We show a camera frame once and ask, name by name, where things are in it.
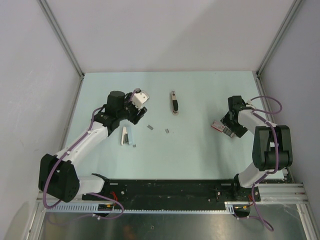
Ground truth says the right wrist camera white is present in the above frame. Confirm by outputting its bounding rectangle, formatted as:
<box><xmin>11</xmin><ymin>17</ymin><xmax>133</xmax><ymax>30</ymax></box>
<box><xmin>246</xmin><ymin>100</ymin><xmax>255</xmax><ymax>108</ymax></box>

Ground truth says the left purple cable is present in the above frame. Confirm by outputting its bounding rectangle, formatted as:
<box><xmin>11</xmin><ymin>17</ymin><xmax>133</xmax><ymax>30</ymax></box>
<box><xmin>42</xmin><ymin>87</ymin><xmax>125</xmax><ymax>221</ymax></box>

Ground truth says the black silver stapler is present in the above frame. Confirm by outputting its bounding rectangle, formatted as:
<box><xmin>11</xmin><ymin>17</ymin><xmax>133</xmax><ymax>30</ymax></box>
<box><xmin>170</xmin><ymin>91</ymin><xmax>179</xmax><ymax>116</ymax></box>

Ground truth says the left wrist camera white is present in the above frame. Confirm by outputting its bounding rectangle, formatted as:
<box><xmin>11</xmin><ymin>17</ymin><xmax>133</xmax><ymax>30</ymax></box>
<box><xmin>130</xmin><ymin>88</ymin><xmax>150</xmax><ymax>110</ymax></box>

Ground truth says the front aluminium rail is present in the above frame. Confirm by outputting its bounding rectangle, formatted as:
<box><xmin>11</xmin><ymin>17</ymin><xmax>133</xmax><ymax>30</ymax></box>
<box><xmin>46</xmin><ymin>183</ymin><xmax>308</xmax><ymax>205</ymax></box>

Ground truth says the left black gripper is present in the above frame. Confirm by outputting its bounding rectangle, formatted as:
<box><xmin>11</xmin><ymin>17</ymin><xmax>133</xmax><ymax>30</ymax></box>
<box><xmin>117</xmin><ymin>92</ymin><xmax>147</xmax><ymax>125</ymax></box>

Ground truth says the left aluminium frame post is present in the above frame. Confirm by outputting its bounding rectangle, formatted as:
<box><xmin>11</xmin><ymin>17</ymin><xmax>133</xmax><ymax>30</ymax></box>
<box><xmin>37</xmin><ymin>0</ymin><xmax>85</xmax><ymax>79</ymax></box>

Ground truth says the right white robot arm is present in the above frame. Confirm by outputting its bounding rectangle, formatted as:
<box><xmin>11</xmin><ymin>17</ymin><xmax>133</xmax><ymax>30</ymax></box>
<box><xmin>220</xmin><ymin>95</ymin><xmax>293</xmax><ymax>201</ymax></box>

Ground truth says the right aluminium frame post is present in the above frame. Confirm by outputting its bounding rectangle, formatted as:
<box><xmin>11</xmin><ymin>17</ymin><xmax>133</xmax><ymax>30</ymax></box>
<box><xmin>256</xmin><ymin>0</ymin><xmax>305</xmax><ymax>77</ymax></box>

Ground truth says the right aluminium side rail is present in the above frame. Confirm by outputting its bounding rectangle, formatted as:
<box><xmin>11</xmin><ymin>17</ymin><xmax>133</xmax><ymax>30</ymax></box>
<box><xmin>251</xmin><ymin>71</ymin><xmax>295</xmax><ymax>184</ymax></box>

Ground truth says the aluminium frame post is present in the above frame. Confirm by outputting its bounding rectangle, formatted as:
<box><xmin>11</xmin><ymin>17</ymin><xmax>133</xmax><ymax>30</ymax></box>
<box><xmin>37</xmin><ymin>0</ymin><xmax>85</xmax><ymax>79</ymax></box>
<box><xmin>256</xmin><ymin>0</ymin><xmax>305</xmax><ymax>77</ymax></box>

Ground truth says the red white staple box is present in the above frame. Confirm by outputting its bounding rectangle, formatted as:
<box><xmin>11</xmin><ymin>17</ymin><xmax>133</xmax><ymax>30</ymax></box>
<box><xmin>210</xmin><ymin>120</ymin><xmax>236</xmax><ymax>138</ymax></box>

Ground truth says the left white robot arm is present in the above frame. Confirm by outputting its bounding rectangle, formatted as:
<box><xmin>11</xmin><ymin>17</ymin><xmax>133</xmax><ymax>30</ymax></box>
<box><xmin>38</xmin><ymin>88</ymin><xmax>150</xmax><ymax>203</ymax></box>

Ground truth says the grey cable duct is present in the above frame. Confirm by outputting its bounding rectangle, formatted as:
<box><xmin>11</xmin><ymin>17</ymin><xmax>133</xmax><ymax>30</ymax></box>
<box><xmin>47</xmin><ymin>202</ymin><xmax>235</xmax><ymax>215</ymax></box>

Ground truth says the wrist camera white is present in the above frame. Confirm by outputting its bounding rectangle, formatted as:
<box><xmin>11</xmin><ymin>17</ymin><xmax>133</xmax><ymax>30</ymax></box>
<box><xmin>130</xmin><ymin>88</ymin><xmax>150</xmax><ymax>110</ymax></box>
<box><xmin>246</xmin><ymin>100</ymin><xmax>255</xmax><ymax>108</ymax></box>

